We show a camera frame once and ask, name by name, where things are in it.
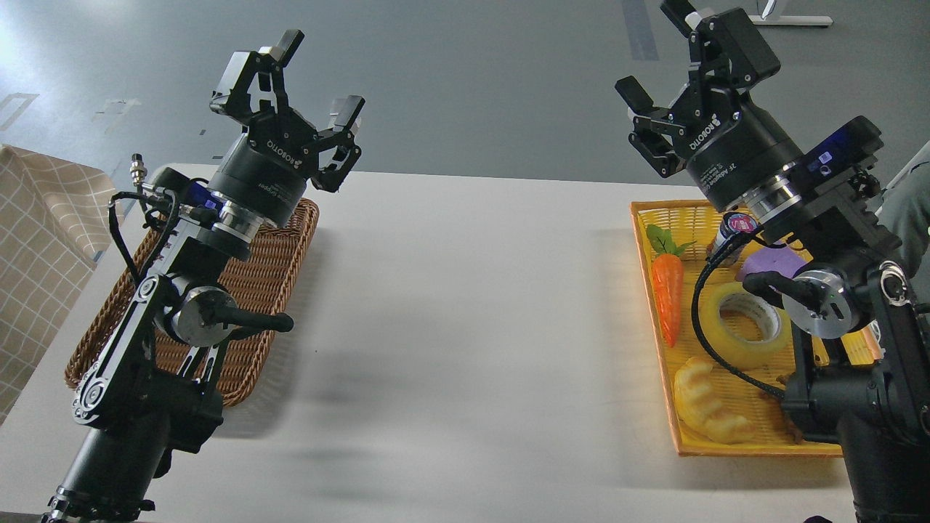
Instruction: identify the small dark jar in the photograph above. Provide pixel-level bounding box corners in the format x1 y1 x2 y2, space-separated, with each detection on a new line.
706 211 759 261

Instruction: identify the seated person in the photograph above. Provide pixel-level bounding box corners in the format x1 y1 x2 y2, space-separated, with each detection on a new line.
879 142 929 304

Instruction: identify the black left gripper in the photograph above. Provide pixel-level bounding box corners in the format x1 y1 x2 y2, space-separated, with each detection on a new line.
207 30 365 226

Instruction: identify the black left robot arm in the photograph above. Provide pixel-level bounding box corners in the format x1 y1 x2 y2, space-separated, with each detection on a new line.
42 30 365 522

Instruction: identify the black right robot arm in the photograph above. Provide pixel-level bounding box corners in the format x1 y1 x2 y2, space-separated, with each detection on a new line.
615 1 929 522

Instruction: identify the toy croissant bread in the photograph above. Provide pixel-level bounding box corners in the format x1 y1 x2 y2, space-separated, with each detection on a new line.
672 357 755 445

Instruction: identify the brown wicker basket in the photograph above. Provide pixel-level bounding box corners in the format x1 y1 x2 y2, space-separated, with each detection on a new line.
64 198 320 407

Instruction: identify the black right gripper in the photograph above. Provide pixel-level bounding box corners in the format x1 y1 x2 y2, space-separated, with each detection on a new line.
615 1 803 211

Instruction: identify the orange toy carrot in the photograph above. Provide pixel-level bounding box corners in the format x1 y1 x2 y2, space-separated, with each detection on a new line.
647 223 694 347

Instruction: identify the purple foam block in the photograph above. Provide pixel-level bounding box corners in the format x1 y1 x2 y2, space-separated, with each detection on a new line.
735 247 807 282

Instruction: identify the white stand base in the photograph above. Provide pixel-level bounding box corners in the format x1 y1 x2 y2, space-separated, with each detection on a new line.
748 0 834 28

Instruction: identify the beige checkered cloth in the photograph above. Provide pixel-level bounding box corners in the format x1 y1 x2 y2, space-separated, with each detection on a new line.
1 145 114 419

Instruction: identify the yellow tape roll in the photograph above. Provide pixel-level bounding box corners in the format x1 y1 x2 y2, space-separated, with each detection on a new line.
697 282 791 370

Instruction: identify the yellow plastic basket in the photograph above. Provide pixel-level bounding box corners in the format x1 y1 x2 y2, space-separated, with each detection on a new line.
629 200 884 458

